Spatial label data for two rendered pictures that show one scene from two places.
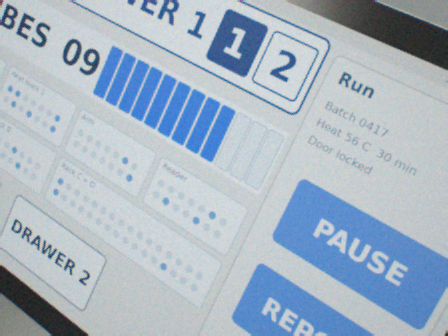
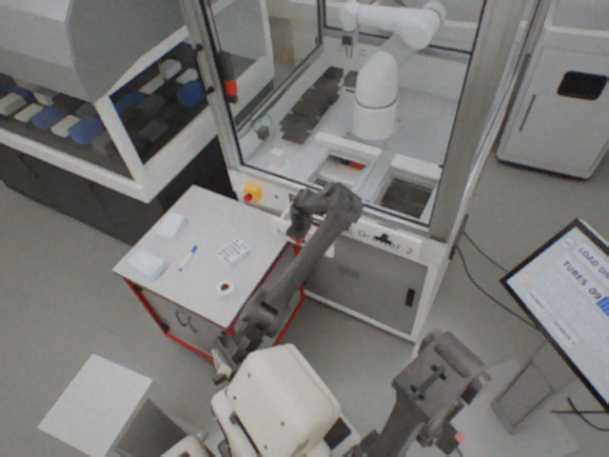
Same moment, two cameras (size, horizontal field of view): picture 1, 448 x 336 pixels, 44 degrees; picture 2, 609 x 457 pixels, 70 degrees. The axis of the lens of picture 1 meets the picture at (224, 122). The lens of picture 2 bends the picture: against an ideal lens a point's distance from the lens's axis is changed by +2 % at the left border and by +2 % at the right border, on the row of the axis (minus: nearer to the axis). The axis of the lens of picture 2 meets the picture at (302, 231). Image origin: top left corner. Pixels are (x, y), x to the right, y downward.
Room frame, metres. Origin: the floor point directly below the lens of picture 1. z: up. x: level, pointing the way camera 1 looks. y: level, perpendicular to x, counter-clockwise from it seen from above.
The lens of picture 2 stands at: (-0.68, 0.30, 2.27)
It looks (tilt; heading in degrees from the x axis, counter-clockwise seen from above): 51 degrees down; 44
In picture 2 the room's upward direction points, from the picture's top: 7 degrees counter-clockwise
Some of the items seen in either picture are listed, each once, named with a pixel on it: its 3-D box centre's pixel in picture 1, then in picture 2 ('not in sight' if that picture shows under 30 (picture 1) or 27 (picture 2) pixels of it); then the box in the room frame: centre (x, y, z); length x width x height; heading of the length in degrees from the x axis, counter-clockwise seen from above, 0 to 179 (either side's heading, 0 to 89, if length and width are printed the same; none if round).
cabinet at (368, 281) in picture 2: not in sight; (367, 213); (0.74, 1.13, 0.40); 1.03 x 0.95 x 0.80; 100
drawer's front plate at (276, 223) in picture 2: not in sight; (302, 236); (0.11, 1.07, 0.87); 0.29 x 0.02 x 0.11; 100
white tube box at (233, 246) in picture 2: not in sight; (233, 252); (-0.08, 1.32, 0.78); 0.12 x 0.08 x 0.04; 172
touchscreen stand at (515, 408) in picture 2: not in sight; (535, 384); (0.27, 0.06, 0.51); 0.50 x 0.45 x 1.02; 149
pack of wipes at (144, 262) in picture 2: not in sight; (147, 263); (-0.34, 1.58, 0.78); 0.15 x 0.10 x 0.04; 95
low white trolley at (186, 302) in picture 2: not in sight; (225, 289); (-0.11, 1.45, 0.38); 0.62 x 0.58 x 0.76; 100
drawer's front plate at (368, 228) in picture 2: not in sight; (385, 237); (0.31, 0.79, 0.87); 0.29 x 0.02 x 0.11; 100
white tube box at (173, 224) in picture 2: not in sight; (172, 228); (-0.14, 1.65, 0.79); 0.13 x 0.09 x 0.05; 24
